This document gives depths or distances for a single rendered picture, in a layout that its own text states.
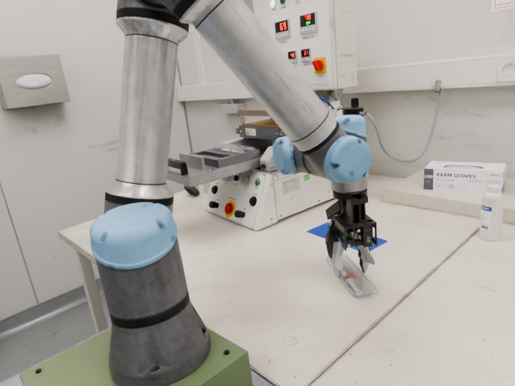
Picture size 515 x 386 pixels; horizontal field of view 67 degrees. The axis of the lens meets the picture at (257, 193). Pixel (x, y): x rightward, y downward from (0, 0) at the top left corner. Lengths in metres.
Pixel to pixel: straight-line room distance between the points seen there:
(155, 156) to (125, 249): 0.19
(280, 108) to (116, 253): 0.30
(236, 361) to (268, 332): 0.20
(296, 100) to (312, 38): 0.92
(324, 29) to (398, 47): 0.38
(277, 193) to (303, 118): 0.70
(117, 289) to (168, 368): 0.13
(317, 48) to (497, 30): 0.58
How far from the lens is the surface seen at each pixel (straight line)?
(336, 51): 1.45
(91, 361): 0.72
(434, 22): 1.65
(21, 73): 2.33
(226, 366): 0.61
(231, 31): 0.57
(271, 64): 0.57
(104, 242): 0.54
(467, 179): 1.41
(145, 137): 0.66
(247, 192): 1.31
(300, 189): 1.34
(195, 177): 1.15
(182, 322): 0.59
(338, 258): 0.88
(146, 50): 0.67
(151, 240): 0.53
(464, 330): 0.84
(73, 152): 2.52
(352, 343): 0.77
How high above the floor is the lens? 1.23
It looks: 17 degrees down
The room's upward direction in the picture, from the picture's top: 6 degrees counter-clockwise
